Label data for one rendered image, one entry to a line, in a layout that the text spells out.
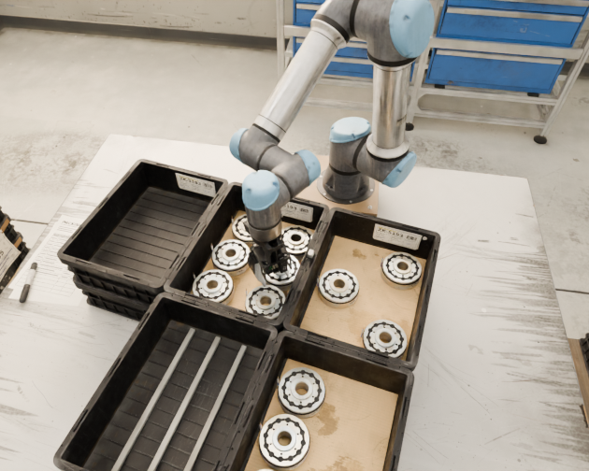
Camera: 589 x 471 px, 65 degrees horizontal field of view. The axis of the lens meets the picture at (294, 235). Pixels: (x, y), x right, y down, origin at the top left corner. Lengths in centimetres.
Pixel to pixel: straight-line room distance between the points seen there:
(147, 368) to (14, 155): 236
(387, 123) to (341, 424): 72
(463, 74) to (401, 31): 200
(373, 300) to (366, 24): 65
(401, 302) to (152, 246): 69
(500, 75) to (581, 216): 91
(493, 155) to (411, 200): 153
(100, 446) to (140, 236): 57
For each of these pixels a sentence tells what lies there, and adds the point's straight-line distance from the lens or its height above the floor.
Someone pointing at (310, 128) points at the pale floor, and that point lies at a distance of 310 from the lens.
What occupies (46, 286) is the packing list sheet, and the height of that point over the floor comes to 70.
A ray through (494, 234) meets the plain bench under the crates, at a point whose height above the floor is 70.
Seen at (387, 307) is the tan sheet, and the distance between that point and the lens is 121.
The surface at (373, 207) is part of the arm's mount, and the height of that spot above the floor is 80.
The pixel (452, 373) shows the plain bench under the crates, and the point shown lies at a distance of 132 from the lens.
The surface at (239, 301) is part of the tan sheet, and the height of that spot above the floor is 83.
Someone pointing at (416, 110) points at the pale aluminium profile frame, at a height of 14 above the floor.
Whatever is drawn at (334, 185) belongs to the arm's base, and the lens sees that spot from 147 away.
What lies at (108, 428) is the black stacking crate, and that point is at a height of 83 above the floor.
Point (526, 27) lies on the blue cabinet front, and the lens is 296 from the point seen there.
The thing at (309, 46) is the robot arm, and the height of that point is 133.
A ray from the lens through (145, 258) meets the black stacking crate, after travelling 134.
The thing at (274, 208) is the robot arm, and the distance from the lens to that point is 96.
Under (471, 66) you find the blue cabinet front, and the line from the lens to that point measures 301.
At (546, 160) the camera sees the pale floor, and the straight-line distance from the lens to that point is 325.
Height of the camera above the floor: 184
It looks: 49 degrees down
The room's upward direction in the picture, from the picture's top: 1 degrees clockwise
